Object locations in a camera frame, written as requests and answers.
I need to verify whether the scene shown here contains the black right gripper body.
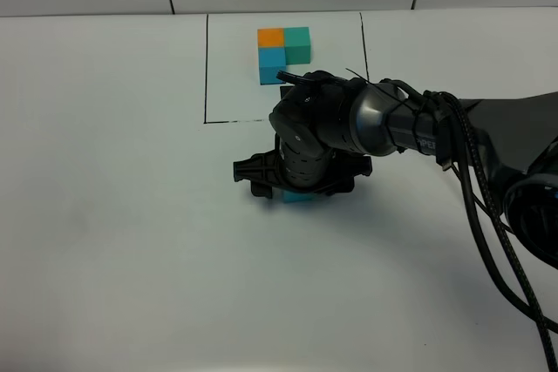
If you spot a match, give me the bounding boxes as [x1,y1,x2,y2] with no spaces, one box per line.
[233,131,372,194]

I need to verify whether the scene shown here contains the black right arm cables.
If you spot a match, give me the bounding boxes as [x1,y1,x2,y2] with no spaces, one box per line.
[378,78,558,372]

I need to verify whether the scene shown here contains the green template cube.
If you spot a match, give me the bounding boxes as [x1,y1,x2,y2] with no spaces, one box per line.
[283,27,311,65]

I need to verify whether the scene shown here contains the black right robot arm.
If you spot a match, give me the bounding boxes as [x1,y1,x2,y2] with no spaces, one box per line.
[233,71,557,266]

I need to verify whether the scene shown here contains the blue template cube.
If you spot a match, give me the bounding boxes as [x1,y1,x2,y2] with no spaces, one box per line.
[258,47,287,85]

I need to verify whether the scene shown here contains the orange template cube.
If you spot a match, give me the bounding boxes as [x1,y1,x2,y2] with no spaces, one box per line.
[257,28,285,48]

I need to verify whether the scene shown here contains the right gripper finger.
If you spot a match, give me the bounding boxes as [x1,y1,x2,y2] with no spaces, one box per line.
[324,177,355,196]
[250,181,273,199]

